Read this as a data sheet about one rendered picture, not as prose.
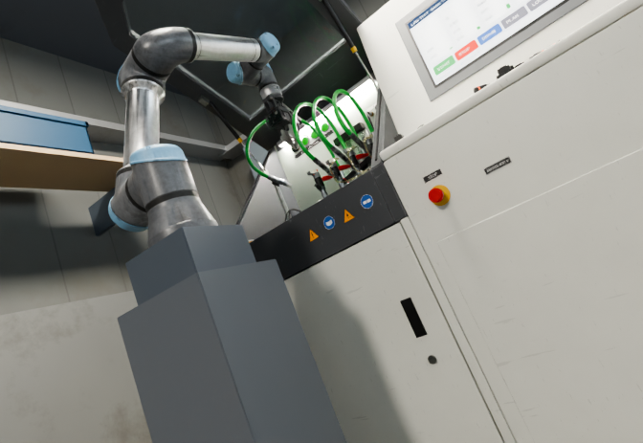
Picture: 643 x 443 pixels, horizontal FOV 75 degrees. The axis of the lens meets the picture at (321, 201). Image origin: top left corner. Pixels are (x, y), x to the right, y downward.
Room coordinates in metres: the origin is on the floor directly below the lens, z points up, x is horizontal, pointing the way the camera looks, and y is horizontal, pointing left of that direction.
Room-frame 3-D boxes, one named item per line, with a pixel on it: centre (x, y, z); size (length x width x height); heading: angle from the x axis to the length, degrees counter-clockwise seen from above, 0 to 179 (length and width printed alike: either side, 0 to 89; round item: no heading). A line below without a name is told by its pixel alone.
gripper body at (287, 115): (1.43, 0.02, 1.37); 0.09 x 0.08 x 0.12; 150
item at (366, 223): (1.29, 0.10, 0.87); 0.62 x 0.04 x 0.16; 60
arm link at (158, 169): (0.88, 0.31, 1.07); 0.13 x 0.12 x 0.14; 50
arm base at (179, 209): (0.88, 0.30, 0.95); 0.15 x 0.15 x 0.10
